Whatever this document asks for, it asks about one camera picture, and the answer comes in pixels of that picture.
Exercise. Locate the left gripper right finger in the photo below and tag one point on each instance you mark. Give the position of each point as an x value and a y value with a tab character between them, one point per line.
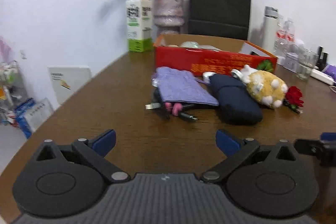
237	151

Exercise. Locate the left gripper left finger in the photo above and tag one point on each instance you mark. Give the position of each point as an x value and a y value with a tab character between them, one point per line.
92	153

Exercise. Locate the navy blue pouch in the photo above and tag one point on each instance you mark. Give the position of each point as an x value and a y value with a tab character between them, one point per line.
236	106

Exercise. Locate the yellow white plush toy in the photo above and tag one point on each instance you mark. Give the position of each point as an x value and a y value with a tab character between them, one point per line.
264	87

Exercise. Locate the white jar lid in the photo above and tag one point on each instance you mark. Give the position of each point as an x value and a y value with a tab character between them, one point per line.
237	74

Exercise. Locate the purple knit pouch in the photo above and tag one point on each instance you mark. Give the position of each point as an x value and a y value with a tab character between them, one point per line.
181	86

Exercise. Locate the red artificial rose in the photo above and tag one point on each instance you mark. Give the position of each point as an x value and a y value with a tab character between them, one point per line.
293	99

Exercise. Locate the pink hair clip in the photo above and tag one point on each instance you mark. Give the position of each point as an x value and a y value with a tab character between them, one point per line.
173	108

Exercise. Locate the blue white carton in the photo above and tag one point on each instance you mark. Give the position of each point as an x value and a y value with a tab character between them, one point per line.
30	115

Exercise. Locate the white power strip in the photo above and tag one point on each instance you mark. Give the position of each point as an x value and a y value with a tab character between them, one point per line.
318	75

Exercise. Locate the white box on floor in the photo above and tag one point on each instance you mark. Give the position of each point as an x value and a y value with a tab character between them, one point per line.
66	81

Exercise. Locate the clear drinking glass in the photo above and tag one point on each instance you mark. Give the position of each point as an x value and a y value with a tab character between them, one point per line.
307	60

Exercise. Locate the white tin box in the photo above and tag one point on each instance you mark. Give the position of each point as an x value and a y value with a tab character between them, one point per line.
291	62

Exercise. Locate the orange cardboard box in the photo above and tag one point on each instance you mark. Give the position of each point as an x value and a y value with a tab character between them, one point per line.
215	54

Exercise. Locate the plastic water bottle pack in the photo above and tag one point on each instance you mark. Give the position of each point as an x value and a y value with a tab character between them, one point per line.
284	37

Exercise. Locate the white thermos bottle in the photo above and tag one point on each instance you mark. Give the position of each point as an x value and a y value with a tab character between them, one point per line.
269	29

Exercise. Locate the black paper bag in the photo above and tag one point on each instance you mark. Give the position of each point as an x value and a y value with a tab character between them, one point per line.
222	18

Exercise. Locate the white green milk carton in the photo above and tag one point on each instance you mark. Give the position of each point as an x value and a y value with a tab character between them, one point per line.
139	23

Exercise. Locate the pink ribbed vase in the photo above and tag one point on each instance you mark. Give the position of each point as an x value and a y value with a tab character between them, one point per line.
168	16

